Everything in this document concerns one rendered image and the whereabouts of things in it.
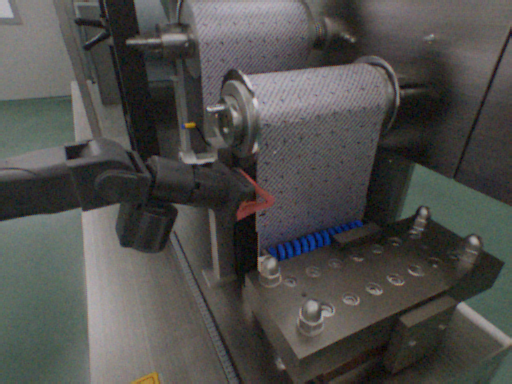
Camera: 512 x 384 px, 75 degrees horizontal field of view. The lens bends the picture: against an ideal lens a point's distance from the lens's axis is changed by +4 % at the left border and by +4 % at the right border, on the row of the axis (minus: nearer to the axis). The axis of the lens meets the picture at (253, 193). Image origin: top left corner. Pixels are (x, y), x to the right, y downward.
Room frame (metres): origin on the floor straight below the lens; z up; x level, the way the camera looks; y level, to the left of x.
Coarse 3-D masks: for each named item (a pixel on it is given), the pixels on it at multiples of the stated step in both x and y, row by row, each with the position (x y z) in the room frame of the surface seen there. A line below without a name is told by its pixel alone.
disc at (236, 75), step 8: (232, 72) 0.50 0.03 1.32; (240, 72) 0.48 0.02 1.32; (224, 80) 0.53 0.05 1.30; (232, 80) 0.50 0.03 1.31; (240, 80) 0.48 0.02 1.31; (248, 88) 0.45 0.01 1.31; (248, 96) 0.45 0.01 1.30; (256, 104) 0.44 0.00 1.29; (256, 112) 0.43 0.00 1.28; (256, 120) 0.43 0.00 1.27; (256, 128) 0.43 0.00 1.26; (256, 136) 0.43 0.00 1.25; (256, 144) 0.43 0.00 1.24; (232, 152) 0.51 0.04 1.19; (256, 152) 0.43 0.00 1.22; (240, 160) 0.48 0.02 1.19; (248, 160) 0.45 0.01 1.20
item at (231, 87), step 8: (384, 80) 0.56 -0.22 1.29; (224, 88) 0.52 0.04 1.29; (232, 88) 0.49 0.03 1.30; (240, 88) 0.47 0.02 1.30; (384, 88) 0.55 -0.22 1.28; (240, 96) 0.46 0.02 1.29; (240, 104) 0.46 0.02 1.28; (248, 104) 0.45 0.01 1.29; (248, 112) 0.44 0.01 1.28; (384, 112) 0.55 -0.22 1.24; (248, 120) 0.44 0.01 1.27; (248, 128) 0.44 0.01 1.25; (248, 136) 0.44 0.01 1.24; (248, 144) 0.44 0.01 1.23; (240, 152) 0.47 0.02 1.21; (248, 152) 0.45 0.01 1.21
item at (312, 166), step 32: (288, 128) 0.46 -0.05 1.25; (320, 128) 0.48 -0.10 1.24; (352, 128) 0.51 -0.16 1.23; (256, 160) 0.44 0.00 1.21; (288, 160) 0.46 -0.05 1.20; (320, 160) 0.49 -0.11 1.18; (352, 160) 0.52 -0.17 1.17; (288, 192) 0.46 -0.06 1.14; (320, 192) 0.49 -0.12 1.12; (352, 192) 0.52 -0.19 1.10; (256, 224) 0.44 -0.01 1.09
